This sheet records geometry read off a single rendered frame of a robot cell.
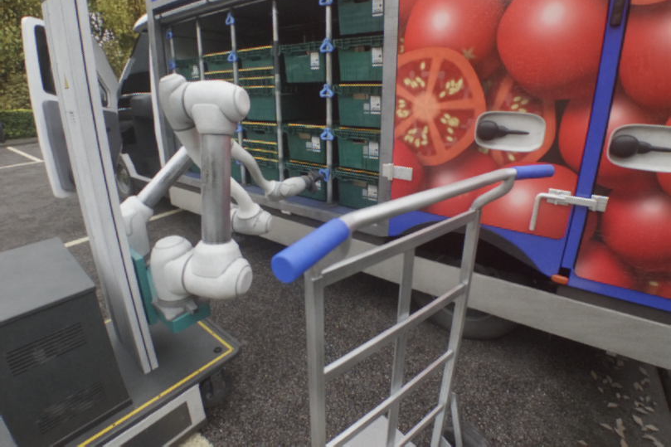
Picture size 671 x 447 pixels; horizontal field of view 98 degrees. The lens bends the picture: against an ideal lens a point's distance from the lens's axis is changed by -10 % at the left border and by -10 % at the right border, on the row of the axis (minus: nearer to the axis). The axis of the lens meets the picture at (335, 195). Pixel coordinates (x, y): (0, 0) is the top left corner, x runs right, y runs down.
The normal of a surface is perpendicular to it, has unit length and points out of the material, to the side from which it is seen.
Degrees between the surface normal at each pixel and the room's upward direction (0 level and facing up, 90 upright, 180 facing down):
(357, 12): 92
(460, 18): 90
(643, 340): 90
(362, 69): 91
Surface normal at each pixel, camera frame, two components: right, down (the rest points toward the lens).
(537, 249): -0.57, 0.25
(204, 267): -0.20, 0.07
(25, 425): 0.78, 0.19
